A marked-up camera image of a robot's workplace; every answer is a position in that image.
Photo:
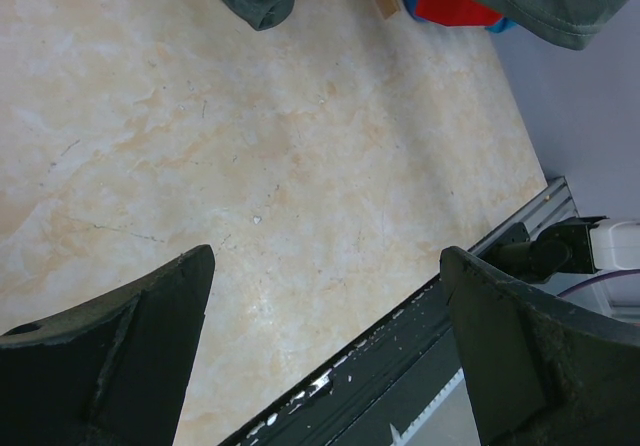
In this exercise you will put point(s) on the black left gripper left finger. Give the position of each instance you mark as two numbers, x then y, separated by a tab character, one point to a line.
113	370

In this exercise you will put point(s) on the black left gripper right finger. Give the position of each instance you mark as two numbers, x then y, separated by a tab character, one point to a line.
539	370

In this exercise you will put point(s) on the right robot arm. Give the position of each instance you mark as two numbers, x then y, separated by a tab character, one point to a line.
567	246

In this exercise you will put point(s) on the red t shirt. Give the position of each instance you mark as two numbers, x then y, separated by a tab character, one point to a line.
457	13

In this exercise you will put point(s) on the aluminium rail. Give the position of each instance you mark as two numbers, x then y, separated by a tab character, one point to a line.
555	203

